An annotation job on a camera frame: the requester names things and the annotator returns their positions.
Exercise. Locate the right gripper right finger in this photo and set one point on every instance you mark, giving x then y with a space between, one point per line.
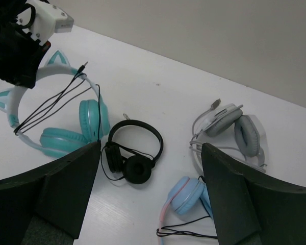
250 207

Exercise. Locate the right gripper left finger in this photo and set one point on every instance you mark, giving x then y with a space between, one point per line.
47 205

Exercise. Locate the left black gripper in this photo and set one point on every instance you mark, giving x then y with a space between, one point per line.
20 54

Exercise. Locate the black on-ear headphones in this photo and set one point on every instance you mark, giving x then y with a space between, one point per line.
135 166

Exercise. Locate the white grey headset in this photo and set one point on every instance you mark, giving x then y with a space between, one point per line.
241 136

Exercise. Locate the pink blue cat headphones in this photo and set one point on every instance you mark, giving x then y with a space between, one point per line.
181 198

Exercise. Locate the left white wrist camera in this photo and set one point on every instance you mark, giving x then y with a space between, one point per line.
43 21

